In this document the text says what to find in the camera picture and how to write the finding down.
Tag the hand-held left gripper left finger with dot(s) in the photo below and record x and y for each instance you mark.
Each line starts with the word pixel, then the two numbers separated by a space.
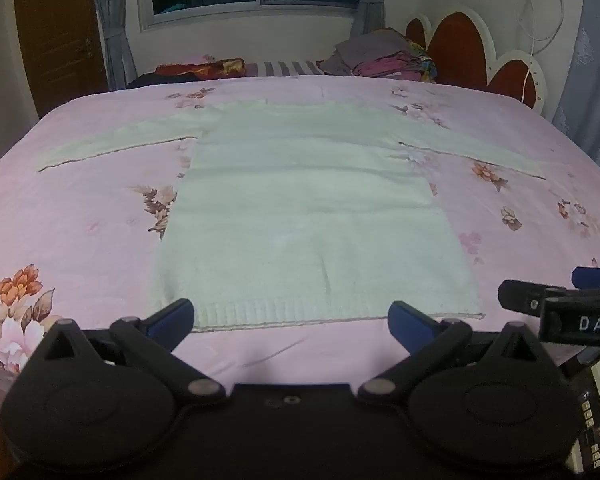
pixel 172 316

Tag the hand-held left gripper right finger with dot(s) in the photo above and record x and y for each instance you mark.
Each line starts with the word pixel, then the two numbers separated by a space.
pixel 409 321

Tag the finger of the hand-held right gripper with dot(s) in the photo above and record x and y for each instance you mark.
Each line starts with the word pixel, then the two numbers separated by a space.
pixel 597 276
pixel 530 299

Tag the white knit sweater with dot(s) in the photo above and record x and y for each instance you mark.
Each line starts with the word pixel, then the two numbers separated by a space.
pixel 305 210

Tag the pile of folded clothes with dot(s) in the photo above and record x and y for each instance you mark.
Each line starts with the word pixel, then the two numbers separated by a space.
pixel 375 57

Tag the pink floral bedsheet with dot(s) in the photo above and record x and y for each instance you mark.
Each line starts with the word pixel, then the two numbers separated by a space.
pixel 80 220

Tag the light blue patterned curtain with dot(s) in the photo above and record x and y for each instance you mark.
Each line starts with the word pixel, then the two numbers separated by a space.
pixel 590 60

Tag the dark cloth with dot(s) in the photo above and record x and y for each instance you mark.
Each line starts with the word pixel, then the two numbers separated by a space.
pixel 152 80

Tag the red patterned cloth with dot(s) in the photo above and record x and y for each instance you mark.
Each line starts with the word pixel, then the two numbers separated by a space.
pixel 200 68

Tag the flower shaped headboard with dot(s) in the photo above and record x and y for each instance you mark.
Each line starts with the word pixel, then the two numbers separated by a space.
pixel 462 45

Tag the striped pillow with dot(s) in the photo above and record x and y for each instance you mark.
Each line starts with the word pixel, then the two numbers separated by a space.
pixel 285 68

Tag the brown wooden door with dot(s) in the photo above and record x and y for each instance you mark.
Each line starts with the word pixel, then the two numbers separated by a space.
pixel 55 35

